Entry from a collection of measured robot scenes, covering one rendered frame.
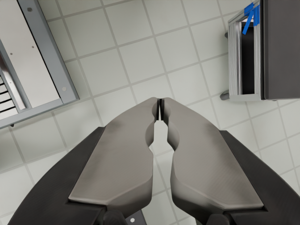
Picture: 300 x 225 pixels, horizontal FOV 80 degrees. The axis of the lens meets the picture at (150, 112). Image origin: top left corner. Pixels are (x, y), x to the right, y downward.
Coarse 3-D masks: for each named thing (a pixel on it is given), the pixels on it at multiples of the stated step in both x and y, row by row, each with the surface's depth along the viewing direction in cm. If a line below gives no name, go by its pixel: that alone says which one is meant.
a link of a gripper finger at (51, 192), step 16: (96, 128) 9; (80, 144) 8; (96, 144) 8; (64, 160) 7; (80, 160) 7; (48, 176) 6; (64, 176) 6; (32, 192) 6; (48, 192) 6; (64, 192) 6; (32, 208) 6; (48, 208) 6; (64, 208) 6; (80, 208) 6; (96, 208) 6; (16, 224) 5; (32, 224) 5; (48, 224) 5; (64, 224) 5; (80, 224) 5; (96, 224) 5
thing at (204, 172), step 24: (168, 120) 11; (192, 120) 10; (192, 144) 8; (216, 144) 8; (192, 168) 7; (216, 168) 7; (240, 168) 7; (192, 192) 6; (216, 192) 6; (240, 192) 6; (192, 216) 7
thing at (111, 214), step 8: (104, 216) 5; (112, 216) 5; (120, 216) 5; (216, 216) 5; (224, 216) 5; (104, 224) 5; (112, 224) 5; (120, 224) 5; (208, 224) 5; (216, 224) 5; (224, 224) 5
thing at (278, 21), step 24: (264, 0) 67; (288, 0) 67; (240, 24) 84; (264, 24) 68; (288, 24) 68; (240, 48) 85; (264, 48) 69; (288, 48) 68; (240, 72) 86; (264, 72) 69; (288, 72) 69; (240, 96) 83; (264, 96) 70; (288, 96) 70
